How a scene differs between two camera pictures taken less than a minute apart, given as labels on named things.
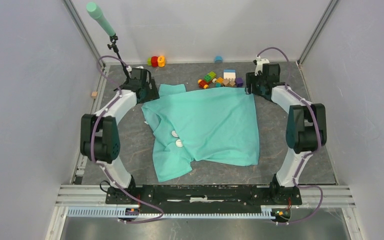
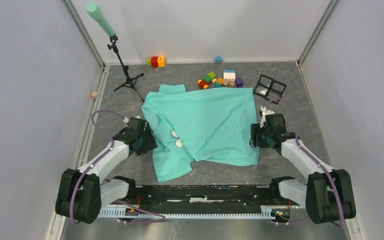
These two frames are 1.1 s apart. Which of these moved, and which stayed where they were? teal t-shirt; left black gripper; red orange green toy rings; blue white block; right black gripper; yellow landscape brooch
Moved: right black gripper; left black gripper
Stayed: teal t-shirt; yellow landscape brooch; red orange green toy rings; blue white block
